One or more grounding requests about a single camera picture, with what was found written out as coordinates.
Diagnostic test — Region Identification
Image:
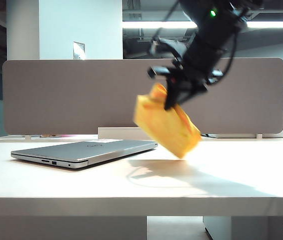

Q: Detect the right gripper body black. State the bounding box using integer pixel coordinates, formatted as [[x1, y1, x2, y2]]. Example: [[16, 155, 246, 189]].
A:
[[148, 39, 225, 92]]

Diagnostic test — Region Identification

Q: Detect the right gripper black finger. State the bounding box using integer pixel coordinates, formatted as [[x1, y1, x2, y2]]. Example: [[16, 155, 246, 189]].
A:
[[175, 85, 209, 105], [164, 79, 180, 111]]

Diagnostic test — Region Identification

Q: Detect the yellow microfibre rag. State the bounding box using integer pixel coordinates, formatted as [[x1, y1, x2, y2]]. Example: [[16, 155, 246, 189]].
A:
[[134, 82, 203, 159]]

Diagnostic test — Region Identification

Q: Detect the silver Dell laptop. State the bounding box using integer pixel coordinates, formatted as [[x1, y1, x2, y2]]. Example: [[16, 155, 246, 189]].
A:
[[10, 139, 159, 170]]

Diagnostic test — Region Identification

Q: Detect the long ceiling light strip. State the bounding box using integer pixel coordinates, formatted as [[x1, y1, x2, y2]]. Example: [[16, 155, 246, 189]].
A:
[[121, 21, 283, 29]]

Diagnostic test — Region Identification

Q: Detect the grey fabric desk divider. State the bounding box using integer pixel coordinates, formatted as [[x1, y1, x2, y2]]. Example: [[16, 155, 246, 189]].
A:
[[2, 57, 283, 136]]

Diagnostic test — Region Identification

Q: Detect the grey poster on pillar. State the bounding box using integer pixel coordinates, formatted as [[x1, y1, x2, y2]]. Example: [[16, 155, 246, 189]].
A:
[[72, 41, 86, 60]]

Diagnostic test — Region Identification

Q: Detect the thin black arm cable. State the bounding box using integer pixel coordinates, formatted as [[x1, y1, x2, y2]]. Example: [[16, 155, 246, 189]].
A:
[[151, 0, 181, 43], [217, 9, 244, 81]]

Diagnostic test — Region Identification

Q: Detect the beige cable tray cover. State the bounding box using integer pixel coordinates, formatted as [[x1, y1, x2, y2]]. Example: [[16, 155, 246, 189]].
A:
[[97, 126, 144, 141]]

